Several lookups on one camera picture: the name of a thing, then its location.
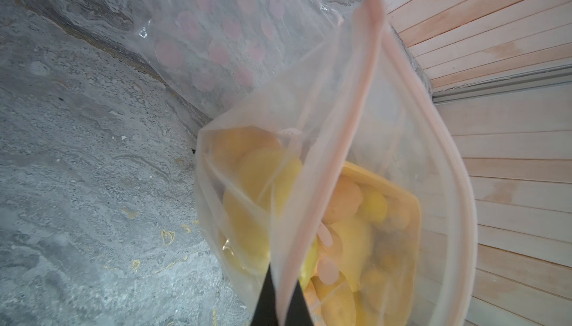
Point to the clear zipper bag pink zip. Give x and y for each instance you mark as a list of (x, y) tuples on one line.
[(267, 168)]

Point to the clear zipper bag pink dots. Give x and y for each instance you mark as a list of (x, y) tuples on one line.
[(214, 52)]

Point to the yellow plastic tray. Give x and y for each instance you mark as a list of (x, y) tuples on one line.
[(362, 264)]

